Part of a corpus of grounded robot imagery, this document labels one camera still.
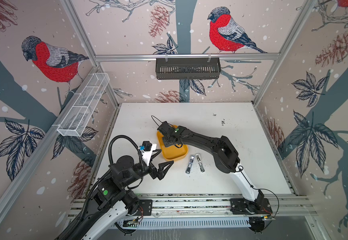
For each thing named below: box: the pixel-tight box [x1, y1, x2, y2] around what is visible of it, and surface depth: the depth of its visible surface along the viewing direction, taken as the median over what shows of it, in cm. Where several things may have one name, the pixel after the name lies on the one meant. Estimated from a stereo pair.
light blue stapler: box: [185, 155, 195, 174], surface depth 89 cm
